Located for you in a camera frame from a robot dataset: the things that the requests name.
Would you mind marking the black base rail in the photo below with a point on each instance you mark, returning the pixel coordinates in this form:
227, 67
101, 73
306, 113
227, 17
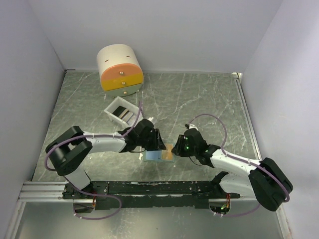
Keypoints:
195, 194

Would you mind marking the gold VIP credit card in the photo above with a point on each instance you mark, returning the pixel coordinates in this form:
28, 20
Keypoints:
166, 154

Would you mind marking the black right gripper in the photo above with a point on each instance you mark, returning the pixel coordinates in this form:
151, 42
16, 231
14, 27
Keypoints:
177, 150

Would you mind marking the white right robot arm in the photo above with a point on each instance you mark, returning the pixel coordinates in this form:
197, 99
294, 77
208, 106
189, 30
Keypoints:
262, 180

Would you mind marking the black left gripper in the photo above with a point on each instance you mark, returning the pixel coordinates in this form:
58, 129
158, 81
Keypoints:
158, 143

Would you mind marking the green card holder book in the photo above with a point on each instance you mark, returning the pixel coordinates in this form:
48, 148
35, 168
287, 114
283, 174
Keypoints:
154, 156

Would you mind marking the round mini drawer cabinet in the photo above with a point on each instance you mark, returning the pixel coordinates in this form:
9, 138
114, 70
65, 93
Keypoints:
119, 71

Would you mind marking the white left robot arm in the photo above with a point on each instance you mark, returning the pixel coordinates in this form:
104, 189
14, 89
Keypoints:
68, 151

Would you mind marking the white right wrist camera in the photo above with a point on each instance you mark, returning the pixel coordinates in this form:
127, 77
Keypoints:
191, 126

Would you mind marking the black credit card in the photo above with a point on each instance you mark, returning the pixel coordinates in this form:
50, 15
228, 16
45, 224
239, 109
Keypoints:
120, 112

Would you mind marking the white card tray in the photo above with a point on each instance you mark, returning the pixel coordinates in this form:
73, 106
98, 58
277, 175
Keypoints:
129, 119

